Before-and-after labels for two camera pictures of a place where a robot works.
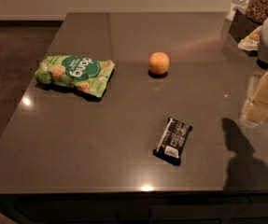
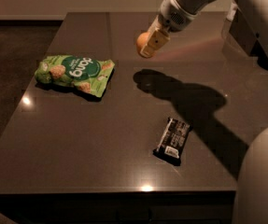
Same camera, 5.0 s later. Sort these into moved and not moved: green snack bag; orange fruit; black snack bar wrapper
Moved: orange fruit
Not moved: green snack bag; black snack bar wrapper
